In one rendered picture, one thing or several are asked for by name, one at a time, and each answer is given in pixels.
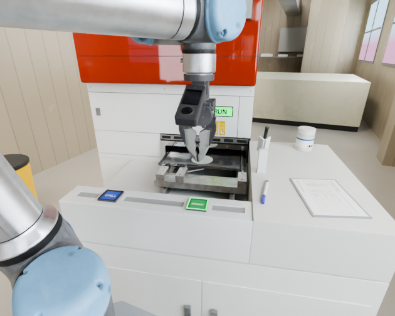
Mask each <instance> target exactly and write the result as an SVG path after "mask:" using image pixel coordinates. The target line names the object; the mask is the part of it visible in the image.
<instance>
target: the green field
mask: <svg viewBox="0 0 395 316"><path fill-rule="evenodd" d="M216 115H220V116H232V108H231V107H216Z"/></svg>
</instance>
